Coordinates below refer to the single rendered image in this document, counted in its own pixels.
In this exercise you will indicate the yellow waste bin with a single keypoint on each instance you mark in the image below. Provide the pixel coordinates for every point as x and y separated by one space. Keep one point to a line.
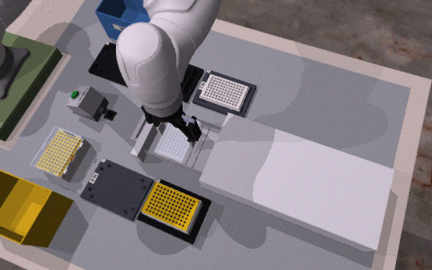
20 218

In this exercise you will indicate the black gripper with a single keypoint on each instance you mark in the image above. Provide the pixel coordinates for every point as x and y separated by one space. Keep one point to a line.
187 125

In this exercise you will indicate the black multiwell plate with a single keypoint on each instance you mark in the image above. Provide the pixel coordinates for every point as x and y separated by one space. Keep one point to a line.
188 76

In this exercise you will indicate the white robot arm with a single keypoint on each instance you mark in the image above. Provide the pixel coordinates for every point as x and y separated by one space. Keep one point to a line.
152 59

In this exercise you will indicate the grey bench mat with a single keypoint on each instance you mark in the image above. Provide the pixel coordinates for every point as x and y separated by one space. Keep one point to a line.
348 111

